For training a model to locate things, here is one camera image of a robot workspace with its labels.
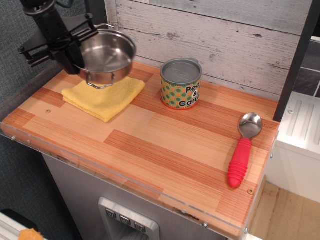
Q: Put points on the yellow folded cloth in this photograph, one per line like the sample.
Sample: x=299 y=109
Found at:
x=106 y=103

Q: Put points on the stainless steel pot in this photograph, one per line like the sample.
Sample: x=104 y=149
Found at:
x=107 y=56

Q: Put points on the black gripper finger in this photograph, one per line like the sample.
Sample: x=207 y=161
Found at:
x=74 y=55
x=60 y=56

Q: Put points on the dark right frame post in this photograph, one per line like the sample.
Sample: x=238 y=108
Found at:
x=307 y=33

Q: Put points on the orange and black object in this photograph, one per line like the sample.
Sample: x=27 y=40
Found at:
x=14 y=226

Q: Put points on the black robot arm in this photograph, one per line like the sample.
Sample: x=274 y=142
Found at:
x=37 y=5

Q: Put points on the grey toy fridge cabinet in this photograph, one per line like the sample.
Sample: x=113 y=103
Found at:
x=81 y=192

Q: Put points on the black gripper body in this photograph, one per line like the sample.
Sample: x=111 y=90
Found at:
x=54 y=32

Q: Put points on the peas and carrots can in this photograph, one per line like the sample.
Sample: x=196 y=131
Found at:
x=180 y=83

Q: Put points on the white toy sink unit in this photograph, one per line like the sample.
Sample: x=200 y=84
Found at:
x=294 y=162

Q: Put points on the red handled metal spoon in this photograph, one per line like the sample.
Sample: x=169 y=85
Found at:
x=250 y=126

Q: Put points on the dark frame post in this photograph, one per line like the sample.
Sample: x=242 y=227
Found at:
x=307 y=33
x=98 y=10

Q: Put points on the clear acrylic edge guard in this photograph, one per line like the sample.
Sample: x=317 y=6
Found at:
x=164 y=166

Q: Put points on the dark left frame post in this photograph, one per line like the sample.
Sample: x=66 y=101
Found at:
x=98 y=10

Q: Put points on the silver dispenser panel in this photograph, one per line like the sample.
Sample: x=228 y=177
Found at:
x=122 y=223

